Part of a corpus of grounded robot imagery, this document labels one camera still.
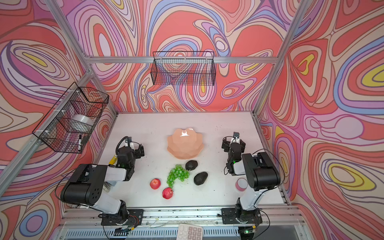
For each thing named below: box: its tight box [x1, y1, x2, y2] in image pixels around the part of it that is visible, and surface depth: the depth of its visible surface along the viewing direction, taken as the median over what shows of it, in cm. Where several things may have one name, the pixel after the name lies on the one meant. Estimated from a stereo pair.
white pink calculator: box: [176, 223, 203, 240], surface depth 70 cm
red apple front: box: [162, 187, 174, 200], surface depth 79 cm
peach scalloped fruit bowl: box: [167, 127, 204, 160], surface depth 101 cm
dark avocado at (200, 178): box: [193, 171, 208, 186], surface depth 85 cm
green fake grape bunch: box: [166, 164, 190, 188], surface depth 86 cm
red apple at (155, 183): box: [150, 178, 162, 190], surface depth 83 cm
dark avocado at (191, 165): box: [185, 160, 198, 171], surface depth 90 cm
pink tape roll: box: [235, 177, 249, 192], surface depth 82 cm
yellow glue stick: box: [109, 155, 118, 165], surface depth 93 cm
